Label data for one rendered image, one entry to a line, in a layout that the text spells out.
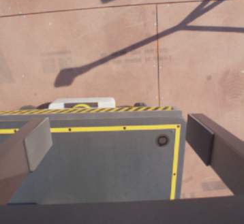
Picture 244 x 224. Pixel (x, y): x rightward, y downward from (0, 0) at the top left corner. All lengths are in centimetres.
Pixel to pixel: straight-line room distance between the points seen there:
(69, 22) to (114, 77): 30
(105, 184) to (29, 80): 56
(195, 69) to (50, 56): 65
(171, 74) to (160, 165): 42
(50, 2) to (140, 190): 80
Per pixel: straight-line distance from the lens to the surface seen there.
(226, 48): 94
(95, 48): 80
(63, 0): 85
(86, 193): 66
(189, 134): 16
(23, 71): 90
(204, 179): 115
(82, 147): 56
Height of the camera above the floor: 80
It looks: 75 degrees down
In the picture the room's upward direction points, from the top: 172 degrees clockwise
